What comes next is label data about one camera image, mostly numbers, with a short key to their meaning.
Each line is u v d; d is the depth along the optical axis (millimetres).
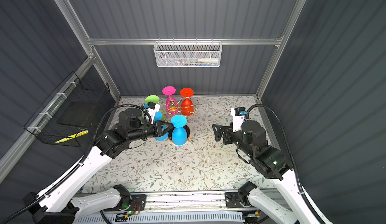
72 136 645
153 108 606
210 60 867
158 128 567
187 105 864
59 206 390
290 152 448
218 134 567
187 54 1238
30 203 372
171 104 750
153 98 794
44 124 616
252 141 450
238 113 525
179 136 740
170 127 653
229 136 544
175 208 729
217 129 559
